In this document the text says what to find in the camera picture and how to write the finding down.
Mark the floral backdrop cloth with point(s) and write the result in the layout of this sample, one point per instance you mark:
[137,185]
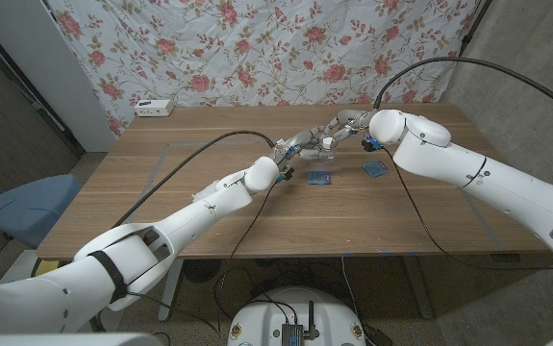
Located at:
[281,48]

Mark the blue sugar packet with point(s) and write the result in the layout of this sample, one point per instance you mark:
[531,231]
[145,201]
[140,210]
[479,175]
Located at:
[375,168]
[319,177]

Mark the white table leg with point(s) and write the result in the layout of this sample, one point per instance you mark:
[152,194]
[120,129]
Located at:
[170,293]

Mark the grey table leg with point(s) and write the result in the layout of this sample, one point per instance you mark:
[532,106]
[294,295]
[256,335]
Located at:
[418,288]

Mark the black computer box with antenna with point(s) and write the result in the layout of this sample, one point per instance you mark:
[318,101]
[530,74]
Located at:
[293,334]

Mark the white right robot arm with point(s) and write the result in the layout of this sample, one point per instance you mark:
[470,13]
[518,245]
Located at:
[473,178]

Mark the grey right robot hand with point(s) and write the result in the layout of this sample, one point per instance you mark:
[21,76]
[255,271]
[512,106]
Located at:
[355,121]

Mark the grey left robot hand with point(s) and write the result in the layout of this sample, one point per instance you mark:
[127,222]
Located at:
[297,144]

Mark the black backdrop stand pole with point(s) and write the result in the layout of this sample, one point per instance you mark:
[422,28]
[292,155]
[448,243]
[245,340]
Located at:
[473,24]

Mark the yellow and black floor mat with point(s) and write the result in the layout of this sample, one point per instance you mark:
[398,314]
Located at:
[47,268]

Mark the white wall panel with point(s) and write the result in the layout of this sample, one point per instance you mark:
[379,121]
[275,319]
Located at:
[40,57]

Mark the blue padded chair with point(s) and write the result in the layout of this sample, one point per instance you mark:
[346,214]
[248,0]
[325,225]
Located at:
[31,206]

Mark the white power strip box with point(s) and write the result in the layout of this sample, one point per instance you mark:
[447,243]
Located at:
[154,107]

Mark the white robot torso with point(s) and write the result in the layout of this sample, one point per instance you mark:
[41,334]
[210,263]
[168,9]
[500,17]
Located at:
[261,317]

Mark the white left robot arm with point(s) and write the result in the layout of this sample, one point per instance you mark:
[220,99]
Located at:
[180,226]

